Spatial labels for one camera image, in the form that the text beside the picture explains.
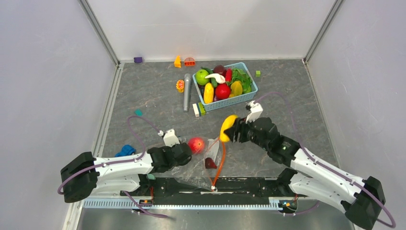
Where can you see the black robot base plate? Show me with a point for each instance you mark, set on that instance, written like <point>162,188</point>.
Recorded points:
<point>227,190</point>

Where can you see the white green toy block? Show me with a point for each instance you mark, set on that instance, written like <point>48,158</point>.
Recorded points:
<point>198,109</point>

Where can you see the red toy tomato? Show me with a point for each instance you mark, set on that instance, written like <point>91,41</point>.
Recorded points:
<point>222,91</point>

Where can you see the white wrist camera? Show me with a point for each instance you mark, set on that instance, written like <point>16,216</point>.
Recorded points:
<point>255,110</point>
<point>169,137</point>

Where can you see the clear zip top bag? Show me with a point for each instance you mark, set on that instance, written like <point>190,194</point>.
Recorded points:
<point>194,172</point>

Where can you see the yellow toy mango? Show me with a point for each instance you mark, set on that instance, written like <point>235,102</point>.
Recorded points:
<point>227,130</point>

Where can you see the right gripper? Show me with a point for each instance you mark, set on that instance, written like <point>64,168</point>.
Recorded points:
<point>239,125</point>

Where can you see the orange slice toy block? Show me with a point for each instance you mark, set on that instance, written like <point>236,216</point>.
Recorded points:
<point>180,86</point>

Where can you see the green toy cucumber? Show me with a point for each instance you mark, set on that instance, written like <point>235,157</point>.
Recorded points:
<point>212,80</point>

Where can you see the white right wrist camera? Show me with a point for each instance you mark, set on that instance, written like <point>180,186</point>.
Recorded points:
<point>255,110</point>

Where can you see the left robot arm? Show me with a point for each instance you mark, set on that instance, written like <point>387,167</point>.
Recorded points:
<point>87,175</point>

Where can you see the purple toy block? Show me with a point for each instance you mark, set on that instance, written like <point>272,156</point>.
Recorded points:
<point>138,60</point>

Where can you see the yellow toy corn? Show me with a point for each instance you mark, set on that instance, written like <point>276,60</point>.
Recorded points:
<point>208,94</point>

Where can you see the red toy chili pepper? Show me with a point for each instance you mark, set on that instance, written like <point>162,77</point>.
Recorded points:
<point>228,76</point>

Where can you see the green toy lettuce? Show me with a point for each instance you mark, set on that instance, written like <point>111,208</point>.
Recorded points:
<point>241,75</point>

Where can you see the light blue plastic basket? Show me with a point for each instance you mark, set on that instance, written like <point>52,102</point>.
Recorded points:
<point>231,101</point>

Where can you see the red toy apple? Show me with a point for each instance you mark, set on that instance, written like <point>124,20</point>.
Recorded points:
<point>196,144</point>

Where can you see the yellow-green toy fruit slice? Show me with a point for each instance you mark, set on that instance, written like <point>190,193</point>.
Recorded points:
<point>236,89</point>

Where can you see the silver toy microphone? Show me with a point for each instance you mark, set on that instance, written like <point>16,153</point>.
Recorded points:
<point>187,92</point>

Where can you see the blue toy car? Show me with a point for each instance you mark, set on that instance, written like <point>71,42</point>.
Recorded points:
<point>126,150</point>

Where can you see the dark red toy peach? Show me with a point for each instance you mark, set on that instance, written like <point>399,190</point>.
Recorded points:
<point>220,69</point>

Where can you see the white toy garlic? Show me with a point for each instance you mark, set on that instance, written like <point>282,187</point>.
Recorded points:
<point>220,79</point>

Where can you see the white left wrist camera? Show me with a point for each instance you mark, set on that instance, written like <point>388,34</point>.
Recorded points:
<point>169,137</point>

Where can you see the teal toy block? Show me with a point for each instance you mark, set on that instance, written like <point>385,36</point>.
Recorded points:
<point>138,112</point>

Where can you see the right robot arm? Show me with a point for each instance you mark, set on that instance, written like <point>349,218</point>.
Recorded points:
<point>361,200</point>

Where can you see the green toy apple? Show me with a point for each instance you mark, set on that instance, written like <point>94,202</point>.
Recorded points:
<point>200,77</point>

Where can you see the red semicircle toy block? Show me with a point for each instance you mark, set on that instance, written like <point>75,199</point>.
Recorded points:
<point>189,61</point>

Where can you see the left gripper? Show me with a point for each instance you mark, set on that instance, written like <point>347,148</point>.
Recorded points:
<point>182,162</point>

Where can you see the white slotted cable duct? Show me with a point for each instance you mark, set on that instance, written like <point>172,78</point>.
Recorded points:
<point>123,203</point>

